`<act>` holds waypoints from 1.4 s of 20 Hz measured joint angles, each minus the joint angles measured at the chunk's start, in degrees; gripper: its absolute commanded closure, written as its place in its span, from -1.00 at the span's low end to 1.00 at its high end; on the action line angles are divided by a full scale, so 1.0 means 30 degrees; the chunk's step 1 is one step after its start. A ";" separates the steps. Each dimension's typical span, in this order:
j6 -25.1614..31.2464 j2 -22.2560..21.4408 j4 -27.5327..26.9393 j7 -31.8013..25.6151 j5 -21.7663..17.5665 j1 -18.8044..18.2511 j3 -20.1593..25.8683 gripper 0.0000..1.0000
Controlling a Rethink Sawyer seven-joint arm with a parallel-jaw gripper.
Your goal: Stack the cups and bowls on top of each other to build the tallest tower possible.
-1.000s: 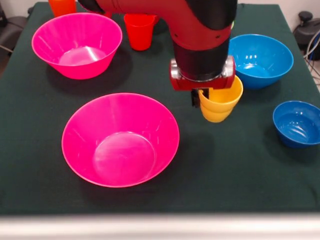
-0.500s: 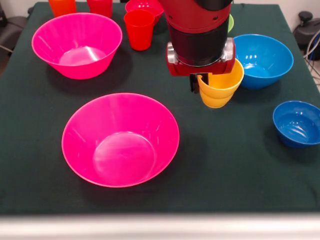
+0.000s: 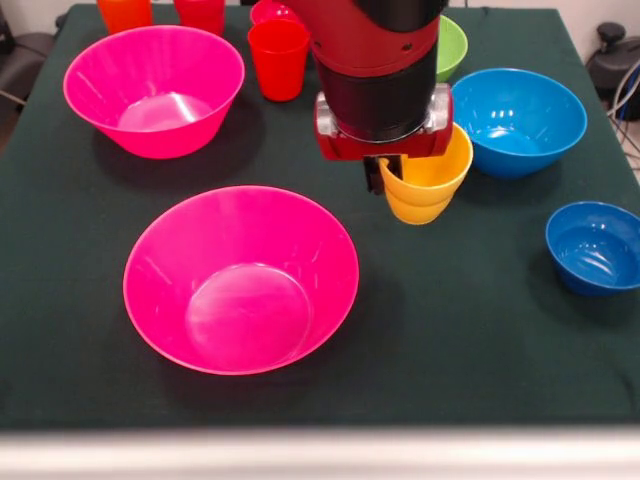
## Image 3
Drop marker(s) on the large pink bowl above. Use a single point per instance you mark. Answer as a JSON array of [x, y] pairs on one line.
[[150, 75], [240, 280]]

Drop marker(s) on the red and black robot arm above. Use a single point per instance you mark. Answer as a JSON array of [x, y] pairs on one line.
[[375, 65]]

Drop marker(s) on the yellow cup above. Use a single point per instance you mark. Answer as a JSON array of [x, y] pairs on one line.
[[425, 195]]

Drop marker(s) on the green bowl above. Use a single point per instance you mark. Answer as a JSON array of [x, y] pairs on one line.
[[452, 50]]

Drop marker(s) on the small dark blue bowl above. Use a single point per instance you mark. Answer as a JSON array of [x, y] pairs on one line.
[[595, 250]]

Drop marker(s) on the light blue bowl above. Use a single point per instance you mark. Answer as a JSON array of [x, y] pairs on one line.
[[520, 125]]

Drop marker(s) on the small pink bowl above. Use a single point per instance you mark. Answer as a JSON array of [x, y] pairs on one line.
[[267, 12]]

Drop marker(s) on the orange cup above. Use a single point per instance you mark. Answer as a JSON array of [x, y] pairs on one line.
[[125, 15]]

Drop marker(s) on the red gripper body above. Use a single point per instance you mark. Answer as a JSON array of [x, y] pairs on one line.
[[380, 149]]

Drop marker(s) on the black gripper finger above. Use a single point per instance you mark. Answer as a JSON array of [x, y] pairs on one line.
[[395, 167], [372, 175]]

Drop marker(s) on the red cup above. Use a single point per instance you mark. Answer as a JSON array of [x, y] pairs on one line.
[[200, 15], [278, 65]]

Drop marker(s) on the dark green table cloth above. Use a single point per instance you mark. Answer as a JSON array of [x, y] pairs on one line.
[[450, 350]]

